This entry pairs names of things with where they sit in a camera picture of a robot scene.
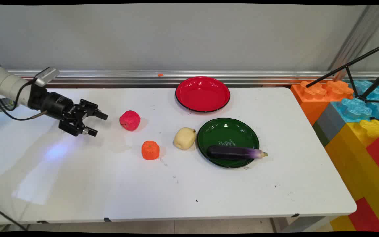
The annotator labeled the orange toy fruit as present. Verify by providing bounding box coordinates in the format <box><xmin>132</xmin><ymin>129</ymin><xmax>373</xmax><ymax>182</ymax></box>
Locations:
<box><xmin>141</xmin><ymin>141</ymin><xmax>160</xmax><ymax>161</ymax></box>

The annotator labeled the pale yellow pear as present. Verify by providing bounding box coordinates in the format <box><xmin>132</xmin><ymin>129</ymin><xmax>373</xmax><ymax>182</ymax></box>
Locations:
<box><xmin>173</xmin><ymin>127</ymin><xmax>197</xmax><ymax>150</ymax></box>

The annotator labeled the red plate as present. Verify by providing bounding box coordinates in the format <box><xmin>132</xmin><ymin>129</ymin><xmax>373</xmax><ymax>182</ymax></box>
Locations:
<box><xmin>175</xmin><ymin>76</ymin><xmax>231</xmax><ymax>113</ymax></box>

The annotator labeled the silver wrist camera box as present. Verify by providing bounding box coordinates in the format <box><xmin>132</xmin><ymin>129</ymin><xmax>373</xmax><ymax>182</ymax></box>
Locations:
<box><xmin>33</xmin><ymin>67</ymin><xmax>60</xmax><ymax>87</ymax></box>

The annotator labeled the grey foam block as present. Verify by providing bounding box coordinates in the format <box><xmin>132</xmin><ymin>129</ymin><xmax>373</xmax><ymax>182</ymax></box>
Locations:
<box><xmin>312</xmin><ymin>103</ymin><xmax>347</xmax><ymax>147</ymax></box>

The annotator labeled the green circuit board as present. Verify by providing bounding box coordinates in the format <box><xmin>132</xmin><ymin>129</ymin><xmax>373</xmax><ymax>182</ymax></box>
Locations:
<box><xmin>0</xmin><ymin>98</ymin><xmax>16</xmax><ymax>115</ymax></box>

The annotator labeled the yellow foam block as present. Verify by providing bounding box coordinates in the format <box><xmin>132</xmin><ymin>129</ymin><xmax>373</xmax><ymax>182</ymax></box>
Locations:
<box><xmin>324</xmin><ymin>119</ymin><xmax>379</xmax><ymax>232</ymax></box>

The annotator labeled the purple toy eggplant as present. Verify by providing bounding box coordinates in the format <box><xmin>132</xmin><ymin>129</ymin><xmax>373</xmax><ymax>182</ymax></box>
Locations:
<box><xmin>208</xmin><ymin>145</ymin><xmax>269</xmax><ymax>161</ymax></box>

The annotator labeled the aluminium rail along wall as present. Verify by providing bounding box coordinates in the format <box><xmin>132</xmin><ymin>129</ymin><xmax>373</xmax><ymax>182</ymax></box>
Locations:
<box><xmin>7</xmin><ymin>69</ymin><xmax>379</xmax><ymax>87</ymax></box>

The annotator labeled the black tripod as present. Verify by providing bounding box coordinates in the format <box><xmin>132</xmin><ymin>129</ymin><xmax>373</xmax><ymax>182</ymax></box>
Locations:
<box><xmin>306</xmin><ymin>40</ymin><xmax>379</xmax><ymax>103</ymax></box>

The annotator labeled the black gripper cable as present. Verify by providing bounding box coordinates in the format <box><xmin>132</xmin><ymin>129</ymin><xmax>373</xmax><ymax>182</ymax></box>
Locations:
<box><xmin>0</xmin><ymin>80</ymin><xmax>48</xmax><ymax>121</ymax></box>

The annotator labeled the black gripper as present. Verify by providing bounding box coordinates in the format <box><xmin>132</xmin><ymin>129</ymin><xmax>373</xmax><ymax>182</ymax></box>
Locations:
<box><xmin>28</xmin><ymin>86</ymin><xmax>109</xmax><ymax>137</ymax></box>

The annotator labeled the red toy fruit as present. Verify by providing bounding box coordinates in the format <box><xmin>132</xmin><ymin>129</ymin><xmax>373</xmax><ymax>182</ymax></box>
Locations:
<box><xmin>119</xmin><ymin>110</ymin><xmax>141</xmax><ymax>132</ymax></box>

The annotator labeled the green plate with white print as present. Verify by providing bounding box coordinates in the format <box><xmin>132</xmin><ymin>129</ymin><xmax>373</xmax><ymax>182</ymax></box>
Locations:
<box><xmin>197</xmin><ymin>118</ymin><xmax>260</xmax><ymax>169</ymax></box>

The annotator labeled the orange foam block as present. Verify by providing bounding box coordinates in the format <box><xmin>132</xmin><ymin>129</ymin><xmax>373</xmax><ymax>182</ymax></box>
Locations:
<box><xmin>290</xmin><ymin>80</ymin><xmax>355</xmax><ymax>126</ymax></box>

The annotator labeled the blue foam block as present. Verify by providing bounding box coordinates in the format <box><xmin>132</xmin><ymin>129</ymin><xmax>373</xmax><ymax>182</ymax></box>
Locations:
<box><xmin>331</xmin><ymin>79</ymin><xmax>379</xmax><ymax>123</ymax></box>

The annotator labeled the black floor cable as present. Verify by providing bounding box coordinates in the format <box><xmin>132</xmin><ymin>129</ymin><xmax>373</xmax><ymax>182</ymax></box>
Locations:
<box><xmin>0</xmin><ymin>204</ymin><xmax>29</xmax><ymax>232</ymax></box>

